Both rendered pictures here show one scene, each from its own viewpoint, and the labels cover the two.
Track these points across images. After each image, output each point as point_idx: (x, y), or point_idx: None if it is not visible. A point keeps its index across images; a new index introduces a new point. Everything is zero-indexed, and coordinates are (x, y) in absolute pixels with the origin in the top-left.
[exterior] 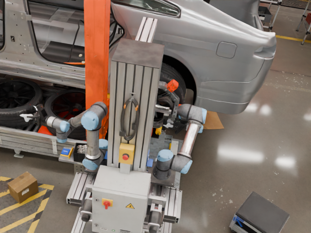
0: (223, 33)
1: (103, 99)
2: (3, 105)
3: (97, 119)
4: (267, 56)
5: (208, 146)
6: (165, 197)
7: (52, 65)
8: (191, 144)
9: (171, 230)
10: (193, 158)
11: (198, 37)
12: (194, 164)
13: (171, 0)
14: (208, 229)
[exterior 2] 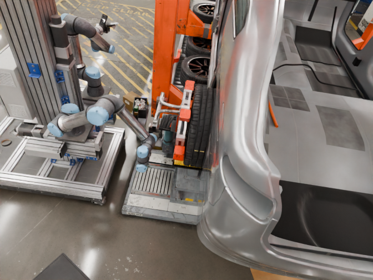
0: (229, 90)
1: (155, 71)
2: (207, 76)
3: (61, 20)
4: (240, 197)
5: (213, 262)
6: (47, 135)
7: (214, 54)
8: (69, 119)
9: (65, 188)
10: (187, 238)
11: (223, 79)
12: (176, 238)
13: (250, 15)
14: (79, 244)
